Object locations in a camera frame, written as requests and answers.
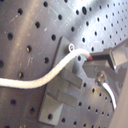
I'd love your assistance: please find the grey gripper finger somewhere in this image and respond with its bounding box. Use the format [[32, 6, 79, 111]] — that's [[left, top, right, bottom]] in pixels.
[[92, 39, 128, 70], [83, 61, 127, 96]]

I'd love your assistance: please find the white braided cable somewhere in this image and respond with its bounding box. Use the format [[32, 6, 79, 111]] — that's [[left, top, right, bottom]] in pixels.
[[0, 48, 93, 90]]

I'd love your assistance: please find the thin white wire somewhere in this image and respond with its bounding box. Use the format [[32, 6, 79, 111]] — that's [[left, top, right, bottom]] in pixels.
[[101, 82, 118, 111]]

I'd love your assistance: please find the grey metal cable clip fixture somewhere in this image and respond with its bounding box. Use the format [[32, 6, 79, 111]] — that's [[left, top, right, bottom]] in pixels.
[[37, 35, 84, 126]]

